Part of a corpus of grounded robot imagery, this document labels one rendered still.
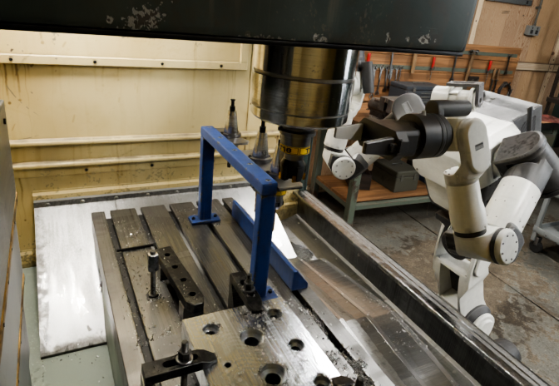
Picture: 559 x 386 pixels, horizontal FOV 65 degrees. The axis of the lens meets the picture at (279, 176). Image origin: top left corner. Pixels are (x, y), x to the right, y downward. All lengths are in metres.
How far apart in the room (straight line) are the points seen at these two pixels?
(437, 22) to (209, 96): 1.19
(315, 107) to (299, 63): 0.07
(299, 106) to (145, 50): 1.07
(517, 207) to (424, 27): 0.57
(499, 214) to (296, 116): 0.60
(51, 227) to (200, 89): 0.72
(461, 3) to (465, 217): 0.45
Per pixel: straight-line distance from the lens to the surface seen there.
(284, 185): 1.01
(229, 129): 1.33
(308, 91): 0.62
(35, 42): 1.61
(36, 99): 1.65
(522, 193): 1.13
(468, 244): 1.01
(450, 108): 0.93
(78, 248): 1.65
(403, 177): 3.73
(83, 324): 1.50
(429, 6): 0.66
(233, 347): 0.90
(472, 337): 1.40
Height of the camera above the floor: 1.61
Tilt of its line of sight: 22 degrees down
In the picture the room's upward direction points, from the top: 6 degrees clockwise
